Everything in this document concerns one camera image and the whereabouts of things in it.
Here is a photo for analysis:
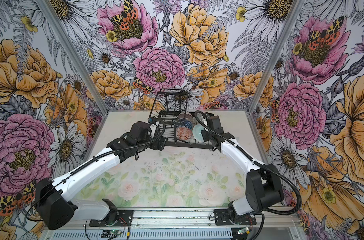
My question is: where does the white slotted cable duct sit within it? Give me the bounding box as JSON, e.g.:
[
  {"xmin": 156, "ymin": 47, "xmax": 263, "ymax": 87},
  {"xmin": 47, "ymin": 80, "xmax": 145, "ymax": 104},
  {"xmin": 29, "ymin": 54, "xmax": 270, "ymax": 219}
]
[{"xmin": 45, "ymin": 228, "xmax": 233, "ymax": 240}]

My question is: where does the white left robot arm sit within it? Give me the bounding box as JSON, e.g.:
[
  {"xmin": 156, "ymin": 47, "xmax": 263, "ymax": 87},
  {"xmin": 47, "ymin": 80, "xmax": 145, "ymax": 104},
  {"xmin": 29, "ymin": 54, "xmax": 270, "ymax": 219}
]
[{"xmin": 34, "ymin": 119, "xmax": 167, "ymax": 231}]

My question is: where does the black wire dish rack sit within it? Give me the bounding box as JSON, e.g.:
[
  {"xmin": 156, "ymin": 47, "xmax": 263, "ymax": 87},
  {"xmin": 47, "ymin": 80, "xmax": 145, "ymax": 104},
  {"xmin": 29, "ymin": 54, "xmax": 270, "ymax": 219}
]
[{"xmin": 148, "ymin": 89, "xmax": 212, "ymax": 150}]

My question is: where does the purple striped bowl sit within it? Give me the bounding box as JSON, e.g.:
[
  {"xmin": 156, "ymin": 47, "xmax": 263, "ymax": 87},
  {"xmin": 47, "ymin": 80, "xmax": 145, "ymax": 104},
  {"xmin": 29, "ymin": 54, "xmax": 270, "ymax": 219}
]
[{"xmin": 177, "ymin": 112, "xmax": 193, "ymax": 122}]

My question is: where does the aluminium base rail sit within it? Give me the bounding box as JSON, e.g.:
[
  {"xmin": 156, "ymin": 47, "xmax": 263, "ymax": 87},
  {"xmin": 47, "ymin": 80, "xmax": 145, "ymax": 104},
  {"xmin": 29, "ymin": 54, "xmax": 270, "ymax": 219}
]
[{"xmin": 40, "ymin": 207, "xmax": 298, "ymax": 240}]

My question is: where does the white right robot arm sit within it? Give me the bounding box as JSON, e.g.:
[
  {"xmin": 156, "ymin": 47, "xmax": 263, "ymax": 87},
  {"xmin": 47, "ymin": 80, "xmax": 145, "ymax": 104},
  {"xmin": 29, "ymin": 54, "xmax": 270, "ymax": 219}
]
[{"xmin": 196, "ymin": 111, "xmax": 284, "ymax": 223}]

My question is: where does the teal striped bowl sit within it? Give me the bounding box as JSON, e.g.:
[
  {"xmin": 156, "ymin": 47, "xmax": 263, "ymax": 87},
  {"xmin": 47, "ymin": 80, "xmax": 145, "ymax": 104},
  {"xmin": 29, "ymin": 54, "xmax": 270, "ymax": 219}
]
[{"xmin": 193, "ymin": 124, "xmax": 205, "ymax": 142}]

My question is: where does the blue triangle pattern bowl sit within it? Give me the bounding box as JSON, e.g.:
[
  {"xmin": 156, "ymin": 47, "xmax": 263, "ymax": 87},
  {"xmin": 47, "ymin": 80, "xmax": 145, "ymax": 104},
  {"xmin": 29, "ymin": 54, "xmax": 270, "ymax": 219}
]
[{"xmin": 176, "ymin": 120, "xmax": 194, "ymax": 130}]

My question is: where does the orange patterned bowl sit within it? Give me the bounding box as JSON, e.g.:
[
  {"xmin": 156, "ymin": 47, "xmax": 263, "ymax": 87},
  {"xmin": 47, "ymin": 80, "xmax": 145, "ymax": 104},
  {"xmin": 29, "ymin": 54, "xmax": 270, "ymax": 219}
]
[{"xmin": 176, "ymin": 127, "xmax": 193, "ymax": 141}]

